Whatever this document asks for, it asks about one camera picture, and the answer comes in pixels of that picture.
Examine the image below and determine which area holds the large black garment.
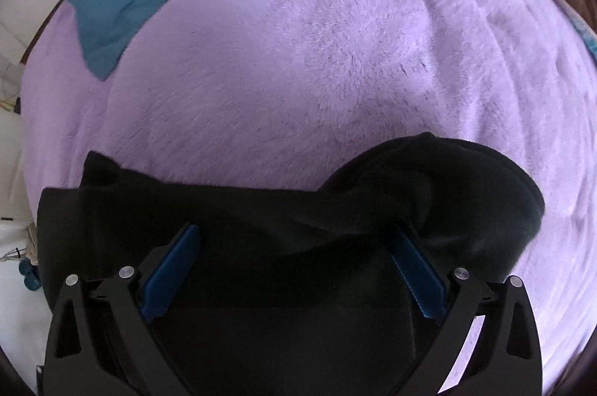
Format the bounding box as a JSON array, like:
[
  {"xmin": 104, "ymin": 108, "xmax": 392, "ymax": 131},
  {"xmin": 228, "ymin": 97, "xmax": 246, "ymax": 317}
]
[{"xmin": 37, "ymin": 133, "xmax": 544, "ymax": 395}]

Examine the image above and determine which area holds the purple fluffy bed blanket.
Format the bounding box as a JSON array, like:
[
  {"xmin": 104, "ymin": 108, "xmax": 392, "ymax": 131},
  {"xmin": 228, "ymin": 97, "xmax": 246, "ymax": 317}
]
[{"xmin": 21, "ymin": 0, "xmax": 596, "ymax": 390}]

